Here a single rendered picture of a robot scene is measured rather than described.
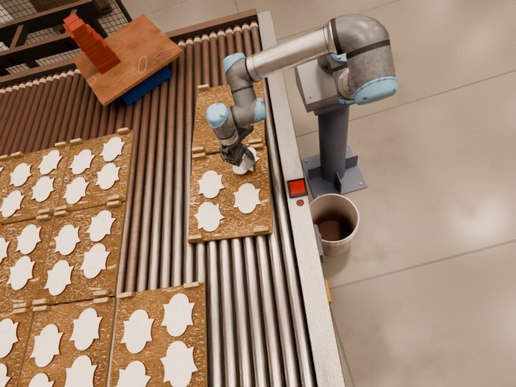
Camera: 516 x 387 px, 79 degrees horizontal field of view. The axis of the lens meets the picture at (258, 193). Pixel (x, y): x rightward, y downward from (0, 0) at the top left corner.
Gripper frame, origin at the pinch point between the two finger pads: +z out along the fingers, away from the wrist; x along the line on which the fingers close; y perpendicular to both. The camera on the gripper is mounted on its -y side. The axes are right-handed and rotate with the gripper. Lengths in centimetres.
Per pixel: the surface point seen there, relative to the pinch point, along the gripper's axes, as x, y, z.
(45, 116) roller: -133, 10, 10
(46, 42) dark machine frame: -164, -34, 1
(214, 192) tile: -7.1, 16.7, 3.6
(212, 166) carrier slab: -15.4, 5.4, 5.2
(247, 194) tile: 7.0, 12.5, 3.5
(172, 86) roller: -65, -32, 10
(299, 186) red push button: 25.2, 1.0, 5.2
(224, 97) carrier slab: -30.5, -32.4, 7.0
